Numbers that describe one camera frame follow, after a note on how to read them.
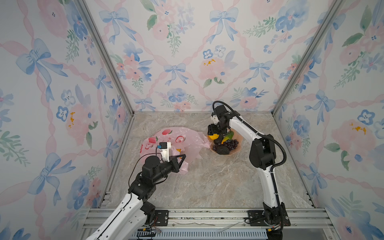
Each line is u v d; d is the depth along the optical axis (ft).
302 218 2.51
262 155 1.95
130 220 1.89
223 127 2.78
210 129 2.96
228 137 3.23
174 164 2.10
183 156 2.40
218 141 3.20
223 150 2.95
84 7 2.26
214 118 3.09
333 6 2.26
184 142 3.10
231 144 3.15
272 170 2.00
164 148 2.17
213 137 3.16
